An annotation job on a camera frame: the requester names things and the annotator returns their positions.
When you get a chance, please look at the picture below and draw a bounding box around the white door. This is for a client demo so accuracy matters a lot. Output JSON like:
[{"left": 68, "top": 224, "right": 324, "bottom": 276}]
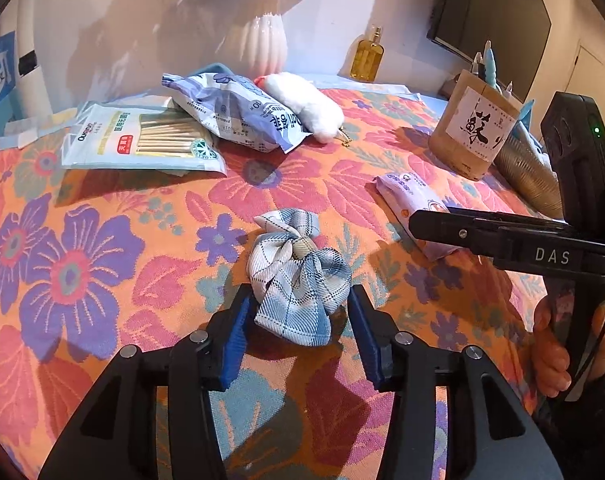
[{"left": 573, "top": 42, "right": 605, "bottom": 126}]

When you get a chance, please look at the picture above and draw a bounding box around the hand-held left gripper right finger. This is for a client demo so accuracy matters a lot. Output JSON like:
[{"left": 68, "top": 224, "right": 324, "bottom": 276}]
[{"left": 347, "top": 284, "right": 568, "bottom": 480}]

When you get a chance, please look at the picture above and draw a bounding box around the white tube with black band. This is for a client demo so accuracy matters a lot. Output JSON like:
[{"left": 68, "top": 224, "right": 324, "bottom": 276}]
[{"left": 12, "top": 0, "right": 39, "bottom": 122}]

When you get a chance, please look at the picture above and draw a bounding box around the purple white wipes packet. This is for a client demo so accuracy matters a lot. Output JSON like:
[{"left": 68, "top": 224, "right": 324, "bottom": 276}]
[{"left": 161, "top": 72, "right": 313, "bottom": 154}]

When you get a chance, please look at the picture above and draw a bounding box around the light blue fabric item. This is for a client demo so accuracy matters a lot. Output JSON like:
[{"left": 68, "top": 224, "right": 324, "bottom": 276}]
[{"left": 517, "top": 99, "right": 550, "bottom": 161}]

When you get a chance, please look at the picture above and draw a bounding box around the white fluffy plush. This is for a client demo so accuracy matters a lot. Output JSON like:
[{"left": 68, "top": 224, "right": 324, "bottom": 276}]
[{"left": 255, "top": 72, "right": 353, "bottom": 147}]

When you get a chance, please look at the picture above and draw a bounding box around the black monitor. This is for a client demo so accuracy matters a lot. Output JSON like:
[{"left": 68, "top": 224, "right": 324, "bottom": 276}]
[{"left": 427, "top": 0, "right": 553, "bottom": 63}]

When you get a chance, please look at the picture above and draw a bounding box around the blue grey cloth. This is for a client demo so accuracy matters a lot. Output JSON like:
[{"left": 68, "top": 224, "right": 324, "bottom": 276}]
[{"left": 190, "top": 62, "right": 238, "bottom": 83}]

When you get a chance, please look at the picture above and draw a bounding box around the yellow perfume bottle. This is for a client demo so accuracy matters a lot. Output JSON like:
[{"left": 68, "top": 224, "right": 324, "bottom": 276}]
[{"left": 349, "top": 25, "right": 385, "bottom": 82}]

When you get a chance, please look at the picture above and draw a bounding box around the white ribbed vase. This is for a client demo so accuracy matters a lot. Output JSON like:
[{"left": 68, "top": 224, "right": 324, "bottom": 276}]
[{"left": 182, "top": 0, "right": 313, "bottom": 81}]

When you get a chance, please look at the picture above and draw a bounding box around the blue plaid fabric bow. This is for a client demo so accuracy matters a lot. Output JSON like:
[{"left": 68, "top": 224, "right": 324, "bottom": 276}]
[{"left": 247, "top": 208, "right": 353, "bottom": 347}]

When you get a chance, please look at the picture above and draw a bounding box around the floral orange tablecloth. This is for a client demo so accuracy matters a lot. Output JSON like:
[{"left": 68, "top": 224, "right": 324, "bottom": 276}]
[{"left": 0, "top": 85, "right": 568, "bottom": 480}]

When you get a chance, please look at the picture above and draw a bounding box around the person's right hand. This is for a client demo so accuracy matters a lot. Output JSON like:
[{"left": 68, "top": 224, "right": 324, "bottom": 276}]
[{"left": 532, "top": 295, "right": 605, "bottom": 402}]

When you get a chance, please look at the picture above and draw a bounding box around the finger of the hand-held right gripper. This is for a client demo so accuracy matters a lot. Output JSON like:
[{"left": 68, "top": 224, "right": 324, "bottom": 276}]
[{"left": 408, "top": 208, "right": 578, "bottom": 261}]

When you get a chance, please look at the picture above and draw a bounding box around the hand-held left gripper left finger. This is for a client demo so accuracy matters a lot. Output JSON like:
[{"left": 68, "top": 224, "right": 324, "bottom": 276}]
[{"left": 37, "top": 284, "right": 258, "bottom": 480}]

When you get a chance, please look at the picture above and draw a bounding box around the small lavender tissue pack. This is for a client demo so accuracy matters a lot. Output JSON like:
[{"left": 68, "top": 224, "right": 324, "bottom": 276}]
[{"left": 375, "top": 172, "right": 465, "bottom": 262}]

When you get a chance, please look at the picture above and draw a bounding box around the brown cardboard pen holder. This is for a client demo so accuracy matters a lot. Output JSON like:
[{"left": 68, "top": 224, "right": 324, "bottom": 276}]
[{"left": 428, "top": 70, "right": 525, "bottom": 181}]

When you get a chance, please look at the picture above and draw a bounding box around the cotton swab packet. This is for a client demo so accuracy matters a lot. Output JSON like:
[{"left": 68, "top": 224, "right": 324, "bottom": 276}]
[{"left": 61, "top": 101, "right": 228, "bottom": 177}]

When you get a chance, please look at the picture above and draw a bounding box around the light blue under sheet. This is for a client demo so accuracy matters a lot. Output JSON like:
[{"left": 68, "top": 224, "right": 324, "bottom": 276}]
[{"left": 0, "top": 74, "right": 450, "bottom": 149}]

